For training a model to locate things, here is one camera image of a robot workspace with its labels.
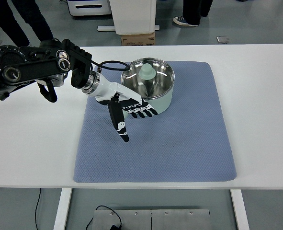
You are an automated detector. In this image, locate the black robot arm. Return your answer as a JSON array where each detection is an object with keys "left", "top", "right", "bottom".
[{"left": 0, "top": 39, "right": 93, "bottom": 103}]

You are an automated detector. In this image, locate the white appliance with slot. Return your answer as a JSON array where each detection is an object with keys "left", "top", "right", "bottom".
[{"left": 67, "top": 0, "right": 112, "bottom": 16}]

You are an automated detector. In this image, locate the white table leg left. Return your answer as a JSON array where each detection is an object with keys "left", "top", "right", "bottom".
[{"left": 53, "top": 188, "right": 73, "bottom": 230}]

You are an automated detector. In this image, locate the white cabinet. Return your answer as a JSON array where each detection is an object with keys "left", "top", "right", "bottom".
[{"left": 97, "top": 0, "right": 160, "bottom": 35}]

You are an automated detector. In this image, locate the grey floor plate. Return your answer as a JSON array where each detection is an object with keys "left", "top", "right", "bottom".
[{"left": 216, "top": 36, "right": 230, "bottom": 44}]

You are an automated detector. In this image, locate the person in dark clothes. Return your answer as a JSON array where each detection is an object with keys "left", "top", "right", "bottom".
[{"left": 0, "top": 0, "right": 55, "bottom": 47}]

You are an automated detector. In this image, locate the green pot with handle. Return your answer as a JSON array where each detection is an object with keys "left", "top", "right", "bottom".
[{"left": 120, "top": 57, "right": 175, "bottom": 119}]

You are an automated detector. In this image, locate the metal base plate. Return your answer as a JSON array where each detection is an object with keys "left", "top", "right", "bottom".
[{"left": 91, "top": 209, "right": 213, "bottom": 230}]

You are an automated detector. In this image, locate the white table leg right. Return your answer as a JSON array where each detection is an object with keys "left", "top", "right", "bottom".
[{"left": 230, "top": 189, "right": 249, "bottom": 230}]

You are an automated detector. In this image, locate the blue textured mat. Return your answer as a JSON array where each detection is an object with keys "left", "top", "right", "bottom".
[{"left": 74, "top": 61, "right": 237, "bottom": 183}]

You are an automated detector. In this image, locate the cardboard box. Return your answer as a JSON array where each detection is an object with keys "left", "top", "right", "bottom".
[{"left": 121, "top": 33, "right": 156, "bottom": 46}]

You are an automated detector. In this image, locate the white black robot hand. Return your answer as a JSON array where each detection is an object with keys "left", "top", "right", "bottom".
[{"left": 90, "top": 73, "right": 158, "bottom": 142}]

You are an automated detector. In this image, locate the glass lid green knob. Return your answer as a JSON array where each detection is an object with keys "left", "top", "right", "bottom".
[{"left": 120, "top": 57, "right": 175, "bottom": 99}]

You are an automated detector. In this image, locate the black floor cable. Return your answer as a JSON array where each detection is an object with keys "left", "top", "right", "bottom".
[{"left": 34, "top": 188, "right": 123, "bottom": 230}]

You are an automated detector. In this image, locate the person with blue sneaker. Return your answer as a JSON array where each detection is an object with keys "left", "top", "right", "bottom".
[{"left": 172, "top": 0, "right": 213, "bottom": 27}]

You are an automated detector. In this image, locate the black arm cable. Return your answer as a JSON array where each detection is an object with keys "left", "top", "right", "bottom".
[{"left": 37, "top": 60, "right": 130, "bottom": 103}]

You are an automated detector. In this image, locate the white table leg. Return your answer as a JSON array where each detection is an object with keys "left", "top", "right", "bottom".
[
  {"left": 230, "top": 189, "right": 249, "bottom": 230},
  {"left": 53, "top": 188, "right": 73, "bottom": 230}
]

